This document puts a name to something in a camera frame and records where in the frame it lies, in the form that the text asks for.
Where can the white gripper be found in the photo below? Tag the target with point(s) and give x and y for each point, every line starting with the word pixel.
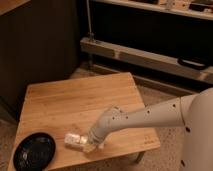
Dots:
pixel 96 136

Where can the clear plastic bottle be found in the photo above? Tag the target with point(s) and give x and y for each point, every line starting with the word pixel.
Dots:
pixel 78 141

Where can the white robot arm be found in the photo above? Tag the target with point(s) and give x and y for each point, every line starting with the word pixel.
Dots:
pixel 193 112

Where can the black ceramic bowl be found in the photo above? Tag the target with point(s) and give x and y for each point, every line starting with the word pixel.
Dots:
pixel 34 152

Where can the wooden table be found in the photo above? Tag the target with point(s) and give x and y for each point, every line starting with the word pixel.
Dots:
pixel 73 106

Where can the long wooden beam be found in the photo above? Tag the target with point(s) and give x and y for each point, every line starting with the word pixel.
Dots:
pixel 145 59

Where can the metal pole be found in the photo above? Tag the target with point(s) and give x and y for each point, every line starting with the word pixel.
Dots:
pixel 90 32

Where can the wooden shelf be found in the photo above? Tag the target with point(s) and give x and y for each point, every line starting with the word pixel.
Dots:
pixel 176 7

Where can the black handle object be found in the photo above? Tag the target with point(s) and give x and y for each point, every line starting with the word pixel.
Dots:
pixel 193 65

